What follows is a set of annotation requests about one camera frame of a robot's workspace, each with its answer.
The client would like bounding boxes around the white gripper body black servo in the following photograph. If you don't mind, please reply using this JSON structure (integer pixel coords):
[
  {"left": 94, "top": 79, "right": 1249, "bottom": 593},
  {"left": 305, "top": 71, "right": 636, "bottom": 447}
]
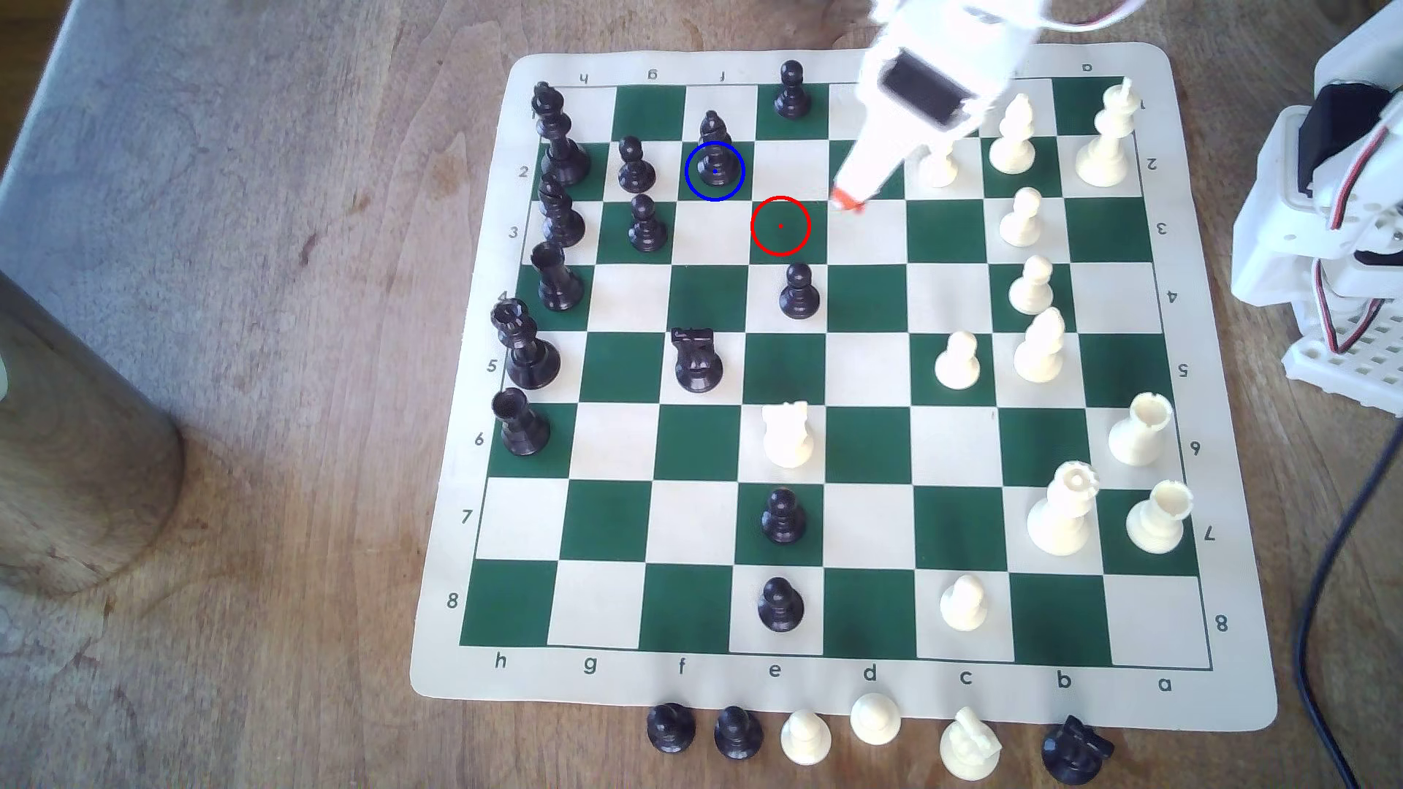
[{"left": 855, "top": 0, "right": 1050, "bottom": 140}]

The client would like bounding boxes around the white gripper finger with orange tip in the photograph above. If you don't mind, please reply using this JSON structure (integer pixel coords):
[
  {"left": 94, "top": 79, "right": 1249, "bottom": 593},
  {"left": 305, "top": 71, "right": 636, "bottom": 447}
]
[{"left": 829, "top": 107, "right": 919, "bottom": 214}]

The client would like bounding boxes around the black bishop chess piece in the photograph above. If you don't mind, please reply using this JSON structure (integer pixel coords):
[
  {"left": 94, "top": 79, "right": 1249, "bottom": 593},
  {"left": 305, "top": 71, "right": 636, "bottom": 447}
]
[
  {"left": 691, "top": 108, "right": 745, "bottom": 190},
  {"left": 536, "top": 176, "right": 588, "bottom": 249}
]

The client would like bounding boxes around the white lattice robot base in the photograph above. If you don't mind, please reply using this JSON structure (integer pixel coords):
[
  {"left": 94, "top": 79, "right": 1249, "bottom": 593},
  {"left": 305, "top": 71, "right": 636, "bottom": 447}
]
[{"left": 1280, "top": 301, "right": 1403, "bottom": 418}]

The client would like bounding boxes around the white pawn chess piece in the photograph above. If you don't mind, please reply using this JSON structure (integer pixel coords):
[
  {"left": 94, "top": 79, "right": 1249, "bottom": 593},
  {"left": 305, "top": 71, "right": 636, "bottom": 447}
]
[
  {"left": 1007, "top": 254, "right": 1057, "bottom": 317},
  {"left": 997, "top": 186, "right": 1046, "bottom": 249},
  {"left": 779, "top": 709, "right": 833, "bottom": 767},
  {"left": 934, "top": 329, "right": 984, "bottom": 392},
  {"left": 849, "top": 691, "right": 903, "bottom": 747},
  {"left": 939, "top": 573, "right": 991, "bottom": 633},
  {"left": 916, "top": 134, "right": 962, "bottom": 190}
]

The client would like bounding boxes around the black pawn chess piece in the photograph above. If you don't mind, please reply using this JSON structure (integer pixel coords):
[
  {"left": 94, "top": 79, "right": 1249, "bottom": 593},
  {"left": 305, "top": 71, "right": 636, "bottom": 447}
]
[
  {"left": 628, "top": 194, "right": 670, "bottom": 254},
  {"left": 761, "top": 487, "right": 809, "bottom": 546},
  {"left": 645, "top": 701, "right": 697, "bottom": 755},
  {"left": 756, "top": 576, "right": 806, "bottom": 635},
  {"left": 779, "top": 262, "right": 822, "bottom": 321},
  {"left": 713, "top": 706, "right": 765, "bottom": 763},
  {"left": 617, "top": 136, "right": 658, "bottom": 195},
  {"left": 774, "top": 61, "right": 813, "bottom": 121}
]

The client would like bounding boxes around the white bishop chess piece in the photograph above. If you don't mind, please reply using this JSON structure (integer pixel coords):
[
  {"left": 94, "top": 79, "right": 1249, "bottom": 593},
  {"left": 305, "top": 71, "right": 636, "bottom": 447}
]
[
  {"left": 1013, "top": 305, "right": 1068, "bottom": 385},
  {"left": 987, "top": 92, "right": 1039, "bottom": 177}
]

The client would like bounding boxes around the white king chess piece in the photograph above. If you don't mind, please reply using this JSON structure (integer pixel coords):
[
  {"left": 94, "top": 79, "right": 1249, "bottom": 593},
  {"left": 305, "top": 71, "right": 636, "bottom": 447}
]
[{"left": 1074, "top": 75, "right": 1142, "bottom": 188}]

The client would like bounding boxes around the black knight chess piece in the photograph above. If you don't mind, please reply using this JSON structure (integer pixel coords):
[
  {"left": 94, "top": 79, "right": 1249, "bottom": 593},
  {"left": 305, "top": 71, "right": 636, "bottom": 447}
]
[
  {"left": 1040, "top": 715, "right": 1117, "bottom": 786},
  {"left": 669, "top": 327, "right": 726, "bottom": 395}
]

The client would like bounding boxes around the green and white chess mat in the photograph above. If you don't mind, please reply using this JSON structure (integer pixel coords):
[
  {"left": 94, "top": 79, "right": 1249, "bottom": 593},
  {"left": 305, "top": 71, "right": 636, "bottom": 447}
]
[{"left": 408, "top": 42, "right": 1280, "bottom": 733}]

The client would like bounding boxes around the white knight chess piece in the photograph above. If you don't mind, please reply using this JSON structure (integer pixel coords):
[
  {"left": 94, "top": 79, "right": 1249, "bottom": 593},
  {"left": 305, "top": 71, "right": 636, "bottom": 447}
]
[
  {"left": 761, "top": 400, "right": 817, "bottom": 471},
  {"left": 938, "top": 706, "right": 1004, "bottom": 782}
]

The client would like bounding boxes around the black king chess piece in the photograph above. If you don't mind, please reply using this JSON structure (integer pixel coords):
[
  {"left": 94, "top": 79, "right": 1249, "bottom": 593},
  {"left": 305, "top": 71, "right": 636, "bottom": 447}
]
[{"left": 531, "top": 81, "right": 593, "bottom": 186}]

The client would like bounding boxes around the black rook chess piece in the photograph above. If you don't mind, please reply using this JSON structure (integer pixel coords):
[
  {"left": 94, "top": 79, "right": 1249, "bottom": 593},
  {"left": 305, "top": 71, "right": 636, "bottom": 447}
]
[
  {"left": 529, "top": 241, "right": 585, "bottom": 313},
  {"left": 491, "top": 388, "right": 552, "bottom": 458}
]

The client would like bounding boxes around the white rook chess piece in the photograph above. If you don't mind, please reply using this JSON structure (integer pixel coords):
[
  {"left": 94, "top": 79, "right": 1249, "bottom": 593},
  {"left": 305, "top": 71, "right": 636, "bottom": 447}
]
[
  {"left": 1107, "top": 391, "right": 1175, "bottom": 469},
  {"left": 1125, "top": 479, "right": 1195, "bottom": 556}
]

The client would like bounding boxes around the black queen chess piece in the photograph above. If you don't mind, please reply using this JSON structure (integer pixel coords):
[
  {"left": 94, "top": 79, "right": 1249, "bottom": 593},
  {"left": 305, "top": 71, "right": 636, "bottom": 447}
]
[{"left": 490, "top": 298, "right": 563, "bottom": 392}]

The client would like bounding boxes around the white queen chess piece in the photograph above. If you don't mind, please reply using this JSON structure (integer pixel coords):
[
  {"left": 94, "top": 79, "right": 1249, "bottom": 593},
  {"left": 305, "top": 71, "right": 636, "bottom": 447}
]
[{"left": 1026, "top": 460, "right": 1100, "bottom": 557}]

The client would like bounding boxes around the red white black servo wire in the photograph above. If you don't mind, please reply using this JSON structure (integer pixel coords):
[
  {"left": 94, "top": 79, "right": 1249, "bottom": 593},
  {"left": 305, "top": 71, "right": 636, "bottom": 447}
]
[{"left": 1313, "top": 93, "right": 1403, "bottom": 359}]

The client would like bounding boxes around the black power cable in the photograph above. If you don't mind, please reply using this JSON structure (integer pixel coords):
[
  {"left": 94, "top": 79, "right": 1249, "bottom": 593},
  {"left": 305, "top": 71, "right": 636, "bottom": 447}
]
[{"left": 1296, "top": 422, "right": 1403, "bottom": 789}]

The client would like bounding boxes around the round wooden post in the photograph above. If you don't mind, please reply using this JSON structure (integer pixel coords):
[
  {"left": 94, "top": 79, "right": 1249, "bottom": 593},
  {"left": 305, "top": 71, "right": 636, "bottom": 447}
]
[{"left": 0, "top": 272, "right": 186, "bottom": 600}]

